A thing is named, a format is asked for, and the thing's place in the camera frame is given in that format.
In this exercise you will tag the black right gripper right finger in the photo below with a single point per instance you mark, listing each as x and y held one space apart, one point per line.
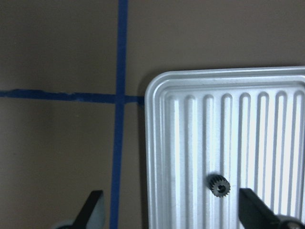
253 213

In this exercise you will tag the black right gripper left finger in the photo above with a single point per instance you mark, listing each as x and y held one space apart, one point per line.
91 214

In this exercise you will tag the ribbed silver metal tray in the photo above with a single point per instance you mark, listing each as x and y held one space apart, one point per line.
245 124

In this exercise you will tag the small black bearing gear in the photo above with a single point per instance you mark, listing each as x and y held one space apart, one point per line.
218 185

